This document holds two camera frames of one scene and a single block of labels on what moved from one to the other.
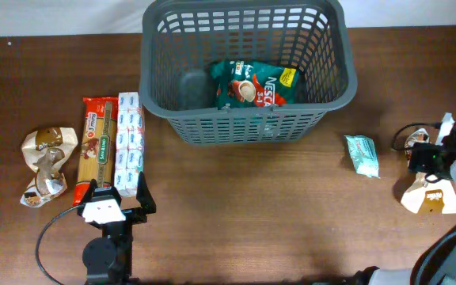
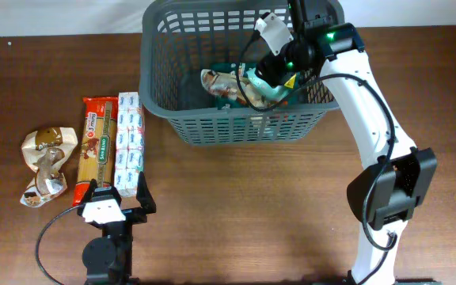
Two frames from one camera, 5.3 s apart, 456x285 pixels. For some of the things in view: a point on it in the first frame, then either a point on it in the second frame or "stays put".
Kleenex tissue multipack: [130, 143] stays put
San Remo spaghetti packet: [97, 146] stays put
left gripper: [146, 201] stays put
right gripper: [420, 158] to [271, 71]
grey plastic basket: [182, 39] stays put
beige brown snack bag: [428, 196] to [227, 86]
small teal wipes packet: [365, 155] to [258, 84]
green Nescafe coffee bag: [252, 84] to [296, 96]
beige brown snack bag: [43, 151] stays put
